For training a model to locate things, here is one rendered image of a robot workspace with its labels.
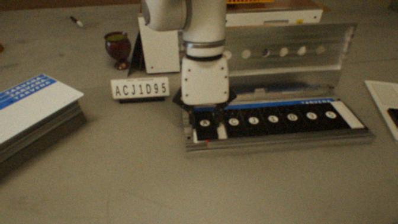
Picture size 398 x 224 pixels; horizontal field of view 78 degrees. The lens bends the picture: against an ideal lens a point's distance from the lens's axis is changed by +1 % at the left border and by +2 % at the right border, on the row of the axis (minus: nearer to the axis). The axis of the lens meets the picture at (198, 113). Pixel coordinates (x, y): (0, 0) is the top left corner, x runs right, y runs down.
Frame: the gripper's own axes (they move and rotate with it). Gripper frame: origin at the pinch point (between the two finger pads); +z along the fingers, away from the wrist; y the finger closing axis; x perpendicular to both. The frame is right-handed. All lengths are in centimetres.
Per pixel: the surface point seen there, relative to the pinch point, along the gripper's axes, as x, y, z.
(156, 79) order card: 16.8, -11.6, -4.3
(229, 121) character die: 0.5, 6.1, 1.6
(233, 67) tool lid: 10.9, 8.9, -8.6
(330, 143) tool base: -6.6, 28.2, 5.1
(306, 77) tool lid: 10.1, 29.1, -4.8
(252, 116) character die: 2.3, 12.2, 1.6
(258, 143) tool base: -6.0, 11.3, 4.0
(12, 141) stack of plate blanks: -4.1, -40.3, -0.5
